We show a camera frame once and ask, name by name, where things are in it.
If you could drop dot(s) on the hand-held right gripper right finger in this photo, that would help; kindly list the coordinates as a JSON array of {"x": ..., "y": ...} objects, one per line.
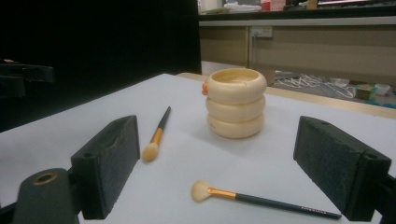
[{"x": 336, "y": 161}]

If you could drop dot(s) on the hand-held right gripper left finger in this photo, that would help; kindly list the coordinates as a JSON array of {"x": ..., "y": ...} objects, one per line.
[{"x": 106, "y": 161}]

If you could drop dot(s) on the round-tip makeup brush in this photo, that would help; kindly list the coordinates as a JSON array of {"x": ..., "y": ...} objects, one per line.
[{"x": 157, "y": 135}]

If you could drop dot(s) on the fan-tip makeup brush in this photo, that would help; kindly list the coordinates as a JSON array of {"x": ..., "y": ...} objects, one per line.
[{"x": 264, "y": 201}]

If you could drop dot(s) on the cream ringed brush pot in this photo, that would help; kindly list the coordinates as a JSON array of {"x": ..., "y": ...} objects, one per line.
[{"x": 235, "y": 105}]

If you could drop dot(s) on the wooden table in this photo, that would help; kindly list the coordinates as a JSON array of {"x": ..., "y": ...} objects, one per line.
[{"x": 327, "y": 101}]

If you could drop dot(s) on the green box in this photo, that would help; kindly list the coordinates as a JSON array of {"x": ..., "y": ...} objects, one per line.
[{"x": 364, "y": 91}]

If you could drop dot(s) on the clear plastic container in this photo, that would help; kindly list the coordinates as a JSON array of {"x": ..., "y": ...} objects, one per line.
[{"x": 339, "y": 82}]

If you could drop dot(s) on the pile of white hangers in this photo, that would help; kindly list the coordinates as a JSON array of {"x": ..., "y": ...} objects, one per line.
[{"x": 308, "y": 82}]

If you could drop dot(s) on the white cup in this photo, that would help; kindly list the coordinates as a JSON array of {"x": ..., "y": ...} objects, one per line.
[{"x": 383, "y": 88}]

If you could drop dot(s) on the white board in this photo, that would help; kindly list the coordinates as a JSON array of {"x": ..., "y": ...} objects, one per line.
[{"x": 193, "y": 155}]

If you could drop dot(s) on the black curtain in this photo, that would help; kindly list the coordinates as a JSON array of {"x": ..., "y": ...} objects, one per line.
[{"x": 109, "y": 46}]

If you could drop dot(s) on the beige workbench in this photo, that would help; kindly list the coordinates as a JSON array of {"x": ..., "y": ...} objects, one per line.
[{"x": 311, "y": 53}]

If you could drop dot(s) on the red box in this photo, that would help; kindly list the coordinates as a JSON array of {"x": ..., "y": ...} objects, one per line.
[{"x": 273, "y": 5}]

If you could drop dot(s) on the white cloth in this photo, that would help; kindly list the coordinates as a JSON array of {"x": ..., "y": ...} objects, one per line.
[{"x": 243, "y": 7}]

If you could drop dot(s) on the white wall socket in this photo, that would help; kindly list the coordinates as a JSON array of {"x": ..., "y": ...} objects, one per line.
[{"x": 261, "y": 31}]

